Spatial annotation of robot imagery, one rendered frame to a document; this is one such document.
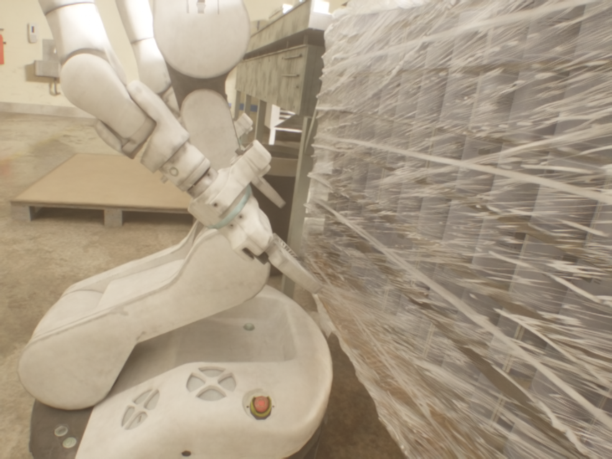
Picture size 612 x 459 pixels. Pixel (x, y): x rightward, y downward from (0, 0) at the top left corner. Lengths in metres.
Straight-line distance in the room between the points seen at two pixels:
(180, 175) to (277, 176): 1.25
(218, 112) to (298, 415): 0.57
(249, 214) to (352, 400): 0.91
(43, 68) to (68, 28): 6.85
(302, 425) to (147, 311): 0.36
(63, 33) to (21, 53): 7.40
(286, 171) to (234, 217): 1.22
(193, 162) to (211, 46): 0.21
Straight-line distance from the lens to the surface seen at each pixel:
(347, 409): 1.32
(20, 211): 2.64
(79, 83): 0.54
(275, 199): 1.05
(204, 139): 0.74
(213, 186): 0.55
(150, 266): 0.97
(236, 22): 0.69
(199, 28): 0.69
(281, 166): 1.76
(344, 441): 1.23
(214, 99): 0.73
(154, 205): 2.48
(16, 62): 8.00
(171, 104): 1.00
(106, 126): 0.57
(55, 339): 0.89
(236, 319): 1.08
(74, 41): 0.57
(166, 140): 0.54
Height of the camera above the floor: 0.89
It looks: 19 degrees down
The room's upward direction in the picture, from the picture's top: 9 degrees clockwise
